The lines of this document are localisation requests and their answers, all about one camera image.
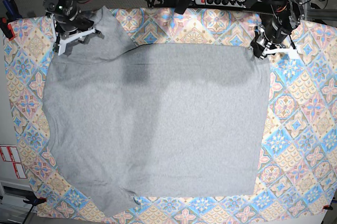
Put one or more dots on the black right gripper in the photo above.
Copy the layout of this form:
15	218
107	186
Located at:
75	22

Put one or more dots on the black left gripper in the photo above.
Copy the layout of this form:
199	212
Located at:
270	34

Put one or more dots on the grey T-shirt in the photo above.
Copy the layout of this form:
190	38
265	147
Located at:
161	120

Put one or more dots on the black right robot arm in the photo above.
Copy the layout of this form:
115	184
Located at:
62	6

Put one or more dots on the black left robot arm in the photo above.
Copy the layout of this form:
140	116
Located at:
289	11

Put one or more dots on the white power strip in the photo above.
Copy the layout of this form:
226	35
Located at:
222	3

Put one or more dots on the black orange clamp top left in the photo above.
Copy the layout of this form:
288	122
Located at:
12	14

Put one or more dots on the black orange clamp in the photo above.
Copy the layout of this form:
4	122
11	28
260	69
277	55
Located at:
12	14
32	200

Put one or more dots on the patterned colourful tablecloth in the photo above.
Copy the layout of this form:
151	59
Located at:
297	168

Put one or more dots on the red white labels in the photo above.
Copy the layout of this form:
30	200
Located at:
10	155

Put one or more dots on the black orange clamp bottom left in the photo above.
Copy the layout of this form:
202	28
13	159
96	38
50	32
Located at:
32	200

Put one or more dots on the orange clamp bottom right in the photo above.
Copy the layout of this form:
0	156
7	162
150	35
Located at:
328	207

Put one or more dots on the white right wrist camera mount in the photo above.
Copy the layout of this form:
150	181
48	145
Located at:
59	46

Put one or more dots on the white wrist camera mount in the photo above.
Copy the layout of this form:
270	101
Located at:
291	52
59	46

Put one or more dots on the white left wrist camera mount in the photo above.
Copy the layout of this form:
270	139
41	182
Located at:
291	52

